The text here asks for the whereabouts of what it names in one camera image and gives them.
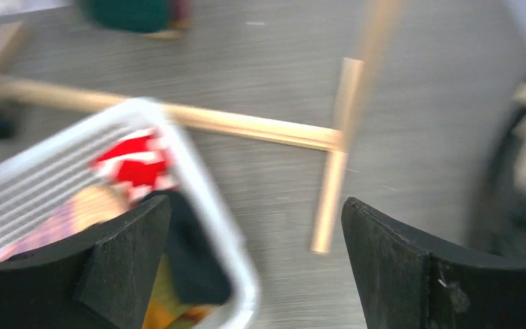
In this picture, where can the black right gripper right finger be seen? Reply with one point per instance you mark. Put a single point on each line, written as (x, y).
(408, 278)

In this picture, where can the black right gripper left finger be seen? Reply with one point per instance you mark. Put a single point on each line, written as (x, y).
(100, 278)

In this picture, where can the olive green sock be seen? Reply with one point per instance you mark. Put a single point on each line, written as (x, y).
(165, 310)

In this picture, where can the cream purple striped sock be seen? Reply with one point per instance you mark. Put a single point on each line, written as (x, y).
(90, 206)

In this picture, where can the black sock in basket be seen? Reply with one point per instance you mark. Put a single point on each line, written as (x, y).
(197, 276)

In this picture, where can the red white striped sock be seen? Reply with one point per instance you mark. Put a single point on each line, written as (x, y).
(137, 164)

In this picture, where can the white plastic basket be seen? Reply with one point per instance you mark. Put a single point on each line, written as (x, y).
(35, 182)

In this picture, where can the dark green sock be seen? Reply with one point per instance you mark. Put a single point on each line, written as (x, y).
(138, 16)

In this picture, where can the wooden drying rack frame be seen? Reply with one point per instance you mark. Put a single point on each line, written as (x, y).
(356, 80)

